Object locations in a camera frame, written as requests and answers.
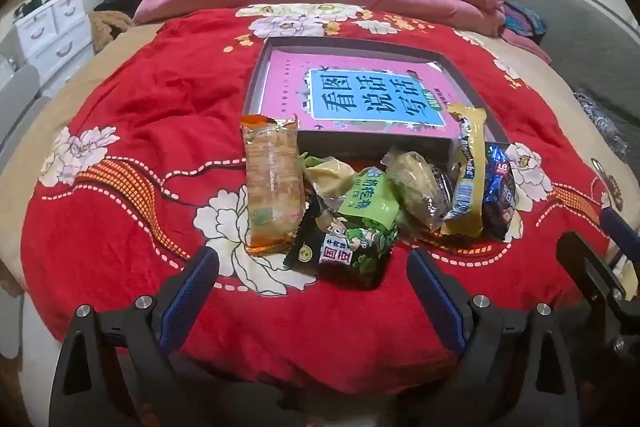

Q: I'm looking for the orange cracker packet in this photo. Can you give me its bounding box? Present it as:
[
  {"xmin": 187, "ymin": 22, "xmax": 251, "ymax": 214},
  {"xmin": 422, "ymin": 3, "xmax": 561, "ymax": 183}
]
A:
[{"xmin": 241, "ymin": 114, "xmax": 307, "ymax": 256}]

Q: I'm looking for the pink book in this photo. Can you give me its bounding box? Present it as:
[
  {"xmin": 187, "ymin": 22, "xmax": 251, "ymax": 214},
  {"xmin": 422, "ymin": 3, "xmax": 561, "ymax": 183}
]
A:
[{"xmin": 262, "ymin": 49, "xmax": 461, "ymax": 138}]

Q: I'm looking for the grey padded headboard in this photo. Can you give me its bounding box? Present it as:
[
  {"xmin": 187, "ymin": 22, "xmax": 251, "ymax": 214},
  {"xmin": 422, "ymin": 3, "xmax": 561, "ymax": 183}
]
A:
[{"xmin": 481, "ymin": 0, "xmax": 640, "ymax": 158}]

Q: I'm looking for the red floral blanket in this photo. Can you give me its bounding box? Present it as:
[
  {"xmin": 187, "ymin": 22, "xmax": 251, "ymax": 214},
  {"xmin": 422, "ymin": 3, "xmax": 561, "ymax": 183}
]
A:
[{"xmin": 20, "ymin": 4, "xmax": 615, "ymax": 397}]

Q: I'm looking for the beige bed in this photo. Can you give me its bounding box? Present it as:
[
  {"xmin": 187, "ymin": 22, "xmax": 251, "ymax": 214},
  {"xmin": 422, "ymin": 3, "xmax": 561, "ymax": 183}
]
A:
[{"xmin": 0, "ymin": 14, "xmax": 640, "ymax": 408}]

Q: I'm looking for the grey cardboard box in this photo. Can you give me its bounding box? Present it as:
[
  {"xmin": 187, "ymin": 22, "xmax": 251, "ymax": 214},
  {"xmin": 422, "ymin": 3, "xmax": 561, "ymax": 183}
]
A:
[{"xmin": 242, "ymin": 36, "xmax": 511, "ymax": 158}]

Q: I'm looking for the dark patterned cloth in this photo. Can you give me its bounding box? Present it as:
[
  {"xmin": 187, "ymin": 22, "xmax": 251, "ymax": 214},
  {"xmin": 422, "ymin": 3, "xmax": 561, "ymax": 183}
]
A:
[{"xmin": 574, "ymin": 89, "xmax": 632, "ymax": 158}]

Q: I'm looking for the white drawer cabinet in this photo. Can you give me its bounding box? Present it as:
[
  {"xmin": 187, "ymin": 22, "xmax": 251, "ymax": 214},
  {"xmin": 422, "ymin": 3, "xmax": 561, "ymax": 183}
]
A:
[{"xmin": 12, "ymin": 0, "xmax": 94, "ymax": 74}]

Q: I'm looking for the black green pea packet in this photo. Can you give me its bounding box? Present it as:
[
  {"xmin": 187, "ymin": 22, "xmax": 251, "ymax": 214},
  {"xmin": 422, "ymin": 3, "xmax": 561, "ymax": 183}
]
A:
[{"xmin": 284, "ymin": 202, "xmax": 397, "ymax": 291}]

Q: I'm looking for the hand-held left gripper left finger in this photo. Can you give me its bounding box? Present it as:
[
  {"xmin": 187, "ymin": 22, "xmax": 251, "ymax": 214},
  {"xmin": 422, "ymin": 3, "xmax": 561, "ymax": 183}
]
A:
[{"xmin": 49, "ymin": 246, "xmax": 301, "ymax": 427}]

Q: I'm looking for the yellow-green snack packet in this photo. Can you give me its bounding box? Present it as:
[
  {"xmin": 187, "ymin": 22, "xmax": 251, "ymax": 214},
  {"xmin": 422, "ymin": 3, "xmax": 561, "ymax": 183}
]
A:
[{"xmin": 304, "ymin": 154, "xmax": 401, "ymax": 233}]

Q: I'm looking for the clear packet of round pastries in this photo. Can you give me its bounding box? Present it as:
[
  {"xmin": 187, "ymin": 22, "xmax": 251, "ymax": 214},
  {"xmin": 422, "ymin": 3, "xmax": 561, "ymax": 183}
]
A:
[{"xmin": 384, "ymin": 147, "xmax": 457, "ymax": 239}]

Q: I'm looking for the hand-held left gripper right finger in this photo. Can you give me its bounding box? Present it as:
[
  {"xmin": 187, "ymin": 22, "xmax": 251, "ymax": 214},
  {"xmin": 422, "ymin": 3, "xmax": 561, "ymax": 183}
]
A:
[{"xmin": 380, "ymin": 248, "xmax": 583, "ymax": 427}]

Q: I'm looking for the blue chocolate bar packet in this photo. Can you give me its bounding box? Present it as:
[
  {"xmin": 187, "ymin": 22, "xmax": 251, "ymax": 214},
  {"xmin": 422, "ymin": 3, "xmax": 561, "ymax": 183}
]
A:
[{"xmin": 479, "ymin": 143, "xmax": 519, "ymax": 244}]

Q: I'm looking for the gold wafer bar packet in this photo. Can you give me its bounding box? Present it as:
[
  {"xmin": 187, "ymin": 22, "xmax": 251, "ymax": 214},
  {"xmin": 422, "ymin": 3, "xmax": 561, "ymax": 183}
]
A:
[{"xmin": 441, "ymin": 103, "xmax": 489, "ymax": 239}]

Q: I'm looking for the dark green container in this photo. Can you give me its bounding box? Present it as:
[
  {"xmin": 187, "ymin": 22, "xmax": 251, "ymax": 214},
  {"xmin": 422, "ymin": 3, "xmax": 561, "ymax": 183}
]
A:
[{"xmin": 15, "ymin": 0, "xmax": 45, "ymax": 20}]

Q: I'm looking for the purple blue cloth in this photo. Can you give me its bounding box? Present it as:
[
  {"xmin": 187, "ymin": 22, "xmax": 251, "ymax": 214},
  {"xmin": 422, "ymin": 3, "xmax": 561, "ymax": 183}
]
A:
[{"xmin": 501, "ymin": 1, "xmax": 547, "ymax": 48}]

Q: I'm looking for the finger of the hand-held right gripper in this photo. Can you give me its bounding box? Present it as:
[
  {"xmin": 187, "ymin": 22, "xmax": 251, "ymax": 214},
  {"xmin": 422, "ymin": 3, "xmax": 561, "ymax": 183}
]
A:
[
  {"xmin": 600, "ymin": 207, "xmax": 640, "ymax": 258},
  {"xmin": 556, "ymin": 231, "xmax": 640, "ymax": 344}
]

